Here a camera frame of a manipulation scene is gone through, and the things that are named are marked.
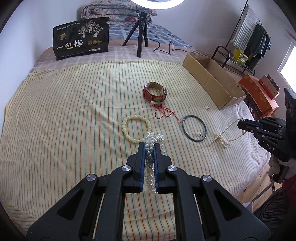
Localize long thin pearl necklace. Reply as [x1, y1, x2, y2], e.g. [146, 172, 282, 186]
[212, 117, 247, 149]

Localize dark blue bangle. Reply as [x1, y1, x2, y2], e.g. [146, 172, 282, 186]
[181, 114, 208, 142]

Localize multi-strand white pearl bracelet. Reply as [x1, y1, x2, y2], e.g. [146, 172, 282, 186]
[143, 131, 166, 194]

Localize cream bead bracelet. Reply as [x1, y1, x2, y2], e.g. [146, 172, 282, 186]
[121, 114, 152, 143]

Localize red cord jade pendant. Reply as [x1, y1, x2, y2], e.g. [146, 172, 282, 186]
[152, 102, 181, 123]

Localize red leather strap watch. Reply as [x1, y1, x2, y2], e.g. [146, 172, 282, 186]
[142, 82, 168, 102]

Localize right hand white glove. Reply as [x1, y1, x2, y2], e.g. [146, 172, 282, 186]
[268, 155, 296, 180]

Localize orange cloth covered table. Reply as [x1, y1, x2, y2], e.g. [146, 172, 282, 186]
[238, 75, 278, 120]

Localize red tan gift box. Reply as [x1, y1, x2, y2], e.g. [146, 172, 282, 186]
[259, 75, 280, 99]

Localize open cardboard box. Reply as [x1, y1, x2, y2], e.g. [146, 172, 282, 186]
[183, 52, 246, 110]

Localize black clothes rack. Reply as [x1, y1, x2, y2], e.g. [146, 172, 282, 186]
[211, 1, 261, 75]

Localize window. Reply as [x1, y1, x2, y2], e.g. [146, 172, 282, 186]
[277, 42, 296, 91]

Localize yellow green box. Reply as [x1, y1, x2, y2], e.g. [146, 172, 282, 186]
[233, 48, 248, 67]

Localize dark hanging clothes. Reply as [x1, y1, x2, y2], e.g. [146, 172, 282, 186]
[243, 24, 270, 71]

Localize yellow striped blanket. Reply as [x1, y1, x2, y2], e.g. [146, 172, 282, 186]
[1, 60, 270, 232]

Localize striped hanging towel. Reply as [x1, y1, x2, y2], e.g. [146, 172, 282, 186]
[231, 5, 259, 51]

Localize blue checked bedsheet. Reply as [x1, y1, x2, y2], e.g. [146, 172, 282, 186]
[109, 24, 196, 51]

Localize black tripod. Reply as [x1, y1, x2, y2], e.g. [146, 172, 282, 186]
[123, 11, 148, 58]

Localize pink checked bedsheet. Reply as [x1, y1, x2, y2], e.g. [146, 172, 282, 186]
[30, 40, 197, 73]

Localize black snack bag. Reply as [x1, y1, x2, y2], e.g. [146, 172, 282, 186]
[53, 17, 109, 60]

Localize folded floral quilt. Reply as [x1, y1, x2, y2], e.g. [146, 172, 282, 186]
[81, 1, 158, 26]

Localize black cable with remote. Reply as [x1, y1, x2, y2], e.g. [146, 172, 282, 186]
[147, 37, 197, 55]

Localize white ring light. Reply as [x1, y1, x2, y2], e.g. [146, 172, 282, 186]
[132, 0, 184, 10]

